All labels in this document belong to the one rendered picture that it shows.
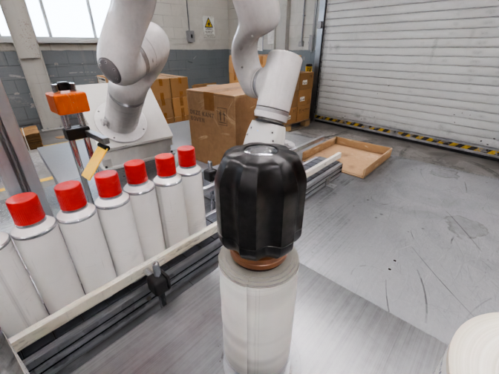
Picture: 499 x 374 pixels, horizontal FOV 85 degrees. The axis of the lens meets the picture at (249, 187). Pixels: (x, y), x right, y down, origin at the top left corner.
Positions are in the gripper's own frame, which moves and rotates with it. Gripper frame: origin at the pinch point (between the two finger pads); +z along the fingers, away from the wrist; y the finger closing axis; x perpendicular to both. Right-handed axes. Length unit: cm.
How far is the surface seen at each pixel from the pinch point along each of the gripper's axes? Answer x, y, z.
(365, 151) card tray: 73, 2, -15
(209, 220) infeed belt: -11.2, -2.4, 10.8
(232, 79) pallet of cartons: 259, -280, -80
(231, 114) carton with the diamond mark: 8.8, -22.2, -15.6
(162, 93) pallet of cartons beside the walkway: 149, -288, -30
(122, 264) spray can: -34.4, 2.4, 14.3
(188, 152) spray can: -24.2, 1.3, -5.8
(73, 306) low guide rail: -42.1, 4.1, 18.3
